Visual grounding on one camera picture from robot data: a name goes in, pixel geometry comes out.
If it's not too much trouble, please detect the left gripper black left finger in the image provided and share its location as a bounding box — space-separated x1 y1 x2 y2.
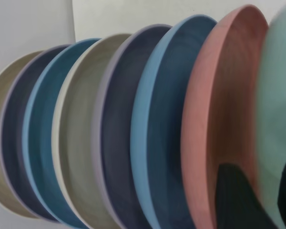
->
214 163 278 229

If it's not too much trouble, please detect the green plastic plate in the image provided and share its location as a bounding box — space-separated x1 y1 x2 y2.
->
252 2 286 229

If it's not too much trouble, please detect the pink plastic plate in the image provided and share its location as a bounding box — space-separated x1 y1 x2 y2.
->
182 4 270 229

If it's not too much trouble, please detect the blue plastic plate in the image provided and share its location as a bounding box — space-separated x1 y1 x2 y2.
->
22 38 102 229
130 14 217 229

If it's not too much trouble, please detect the dark purple plastic plate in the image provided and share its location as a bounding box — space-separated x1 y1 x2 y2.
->
94 23 174 229
0 44 72 224

